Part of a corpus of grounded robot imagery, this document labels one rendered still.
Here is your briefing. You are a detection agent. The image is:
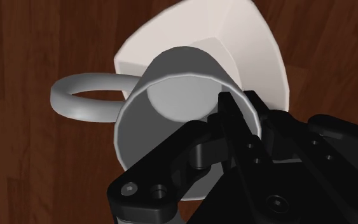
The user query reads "white bowl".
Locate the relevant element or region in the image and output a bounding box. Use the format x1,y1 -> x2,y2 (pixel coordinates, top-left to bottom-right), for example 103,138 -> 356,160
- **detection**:
113,0 -> 291,113

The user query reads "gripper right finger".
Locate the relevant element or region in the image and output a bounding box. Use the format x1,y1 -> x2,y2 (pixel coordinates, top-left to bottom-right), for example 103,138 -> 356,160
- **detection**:
243,90 -> 358,199

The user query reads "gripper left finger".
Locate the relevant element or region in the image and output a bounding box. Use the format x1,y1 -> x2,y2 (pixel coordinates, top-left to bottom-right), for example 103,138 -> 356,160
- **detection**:
106,92 -> 274,224

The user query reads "grey mug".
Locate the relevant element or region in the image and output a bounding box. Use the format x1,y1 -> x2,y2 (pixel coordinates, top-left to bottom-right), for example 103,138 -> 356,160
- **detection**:
50,45 -> 263,202

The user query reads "brown wooden table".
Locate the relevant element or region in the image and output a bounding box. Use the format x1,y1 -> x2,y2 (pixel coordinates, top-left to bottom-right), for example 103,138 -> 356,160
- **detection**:
0,0 -> 358,224

